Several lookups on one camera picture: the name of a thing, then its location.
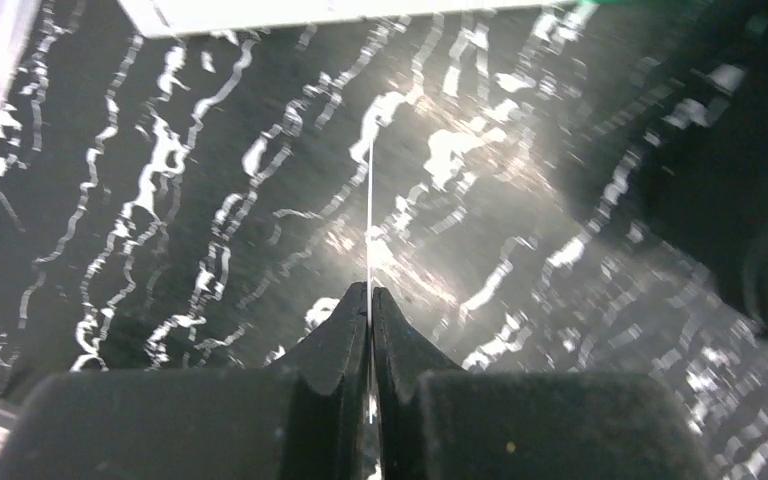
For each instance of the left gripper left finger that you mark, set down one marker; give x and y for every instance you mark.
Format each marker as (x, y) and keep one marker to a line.
(297, 418)

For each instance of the black toolbox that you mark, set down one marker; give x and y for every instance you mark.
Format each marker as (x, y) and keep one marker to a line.
(672, 130)

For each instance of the left white plastic bin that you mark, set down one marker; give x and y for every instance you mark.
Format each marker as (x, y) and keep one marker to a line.
(160, 19)

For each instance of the silver white credit card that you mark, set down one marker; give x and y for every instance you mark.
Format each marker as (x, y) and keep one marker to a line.
(372, 402)

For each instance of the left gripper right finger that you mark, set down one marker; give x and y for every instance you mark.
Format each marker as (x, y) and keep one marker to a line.
(439, 421)

